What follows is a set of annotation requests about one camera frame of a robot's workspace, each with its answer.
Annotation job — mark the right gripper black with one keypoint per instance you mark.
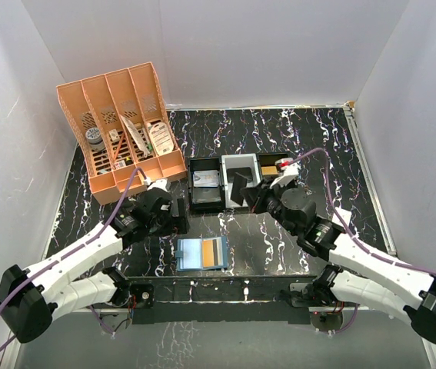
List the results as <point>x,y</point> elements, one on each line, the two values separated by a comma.
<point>252,197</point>

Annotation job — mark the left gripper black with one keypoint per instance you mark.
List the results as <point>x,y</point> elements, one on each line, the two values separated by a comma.
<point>181,215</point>

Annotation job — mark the black credit card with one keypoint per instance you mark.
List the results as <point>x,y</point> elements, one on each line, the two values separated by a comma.
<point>245,172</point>

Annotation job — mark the gold orange credit card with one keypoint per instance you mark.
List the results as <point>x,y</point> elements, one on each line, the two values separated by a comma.
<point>214,253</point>

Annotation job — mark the blue leather card holder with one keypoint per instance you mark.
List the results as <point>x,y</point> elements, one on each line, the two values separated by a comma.
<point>189,254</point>

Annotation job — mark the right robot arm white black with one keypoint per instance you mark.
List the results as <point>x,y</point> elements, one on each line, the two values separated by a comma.
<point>355,272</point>

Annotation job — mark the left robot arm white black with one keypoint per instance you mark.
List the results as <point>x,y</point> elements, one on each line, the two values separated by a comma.
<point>32,298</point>

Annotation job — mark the silver card in tray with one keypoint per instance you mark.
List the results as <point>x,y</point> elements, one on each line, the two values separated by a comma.
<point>205,179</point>

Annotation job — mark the gold box in tray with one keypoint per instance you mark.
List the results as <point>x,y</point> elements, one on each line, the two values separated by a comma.
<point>269,171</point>

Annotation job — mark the black tray left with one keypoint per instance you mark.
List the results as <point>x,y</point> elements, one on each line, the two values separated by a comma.
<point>205,200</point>

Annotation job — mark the white labelled blister pack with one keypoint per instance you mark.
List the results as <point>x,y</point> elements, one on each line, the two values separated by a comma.
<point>161,138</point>

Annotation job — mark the white paper packet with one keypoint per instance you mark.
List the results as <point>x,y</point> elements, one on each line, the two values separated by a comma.
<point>138,139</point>

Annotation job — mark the orange pencil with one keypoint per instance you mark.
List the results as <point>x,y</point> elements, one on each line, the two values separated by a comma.
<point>118,147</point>

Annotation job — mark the small white eraser box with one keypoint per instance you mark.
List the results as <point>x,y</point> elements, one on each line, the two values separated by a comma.
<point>114,135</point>

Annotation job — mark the orange plastic file organizer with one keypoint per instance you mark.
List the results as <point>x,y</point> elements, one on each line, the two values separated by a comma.
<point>99,101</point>

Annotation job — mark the roll of tape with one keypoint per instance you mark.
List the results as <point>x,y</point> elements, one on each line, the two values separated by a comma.
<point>94,138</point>

